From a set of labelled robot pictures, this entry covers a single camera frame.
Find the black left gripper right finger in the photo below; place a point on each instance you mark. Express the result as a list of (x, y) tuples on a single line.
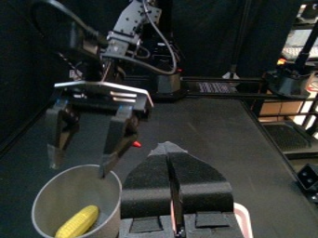
[(204, 186)]

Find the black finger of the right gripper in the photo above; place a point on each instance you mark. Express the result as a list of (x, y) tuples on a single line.
[(119, 136), (61, 130)]

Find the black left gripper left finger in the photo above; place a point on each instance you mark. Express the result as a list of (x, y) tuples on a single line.
[(145, 186)]

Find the yellow toy corn cob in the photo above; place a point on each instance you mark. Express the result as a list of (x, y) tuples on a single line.
[(79, 221)]

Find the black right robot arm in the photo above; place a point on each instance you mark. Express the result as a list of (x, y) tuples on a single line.
[(129, 34)]

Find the grey metal bowl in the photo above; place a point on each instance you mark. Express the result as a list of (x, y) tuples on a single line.
[(66, 192)]

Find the small red toy piece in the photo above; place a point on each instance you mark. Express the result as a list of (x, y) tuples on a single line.
[(137, 144)]

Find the pink rimmed white plate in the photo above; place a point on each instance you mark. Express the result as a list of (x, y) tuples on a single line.
[(245, 220)]

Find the black ribbed floor mat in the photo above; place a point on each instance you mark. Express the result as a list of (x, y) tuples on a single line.
[(288, 136)]

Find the brown cardboard box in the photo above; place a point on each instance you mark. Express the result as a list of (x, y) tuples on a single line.
[(277, 108)]

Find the white keyboard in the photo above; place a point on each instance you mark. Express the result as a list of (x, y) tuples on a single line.
[(300, 45)]

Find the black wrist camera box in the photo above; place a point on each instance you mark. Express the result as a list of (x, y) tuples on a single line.
[(85, 40)]

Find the black corner bracket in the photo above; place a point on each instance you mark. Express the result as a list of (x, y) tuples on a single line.
[(309, 181)]

